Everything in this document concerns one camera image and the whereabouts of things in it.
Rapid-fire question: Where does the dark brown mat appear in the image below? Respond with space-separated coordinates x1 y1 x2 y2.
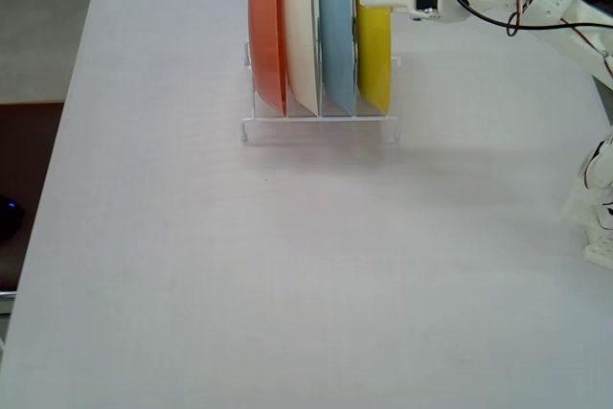
0 101 66 293

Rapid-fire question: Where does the light blue plate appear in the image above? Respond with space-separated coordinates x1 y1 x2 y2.
317 0 358 116

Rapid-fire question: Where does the black rounded object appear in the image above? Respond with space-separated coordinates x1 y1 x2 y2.
0 193 26 241

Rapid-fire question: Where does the cream white plate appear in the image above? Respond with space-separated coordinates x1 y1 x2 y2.
282 0 321 119

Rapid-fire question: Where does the yellow plate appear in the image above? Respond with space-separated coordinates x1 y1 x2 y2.
352 0 396 115

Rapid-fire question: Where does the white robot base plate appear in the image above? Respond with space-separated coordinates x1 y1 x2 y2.
582 235 613 272

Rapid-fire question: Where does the orange plate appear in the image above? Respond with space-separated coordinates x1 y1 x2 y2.
247 0 290 119

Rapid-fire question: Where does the white wire plate rack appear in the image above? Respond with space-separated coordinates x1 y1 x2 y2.
240 39 402 145

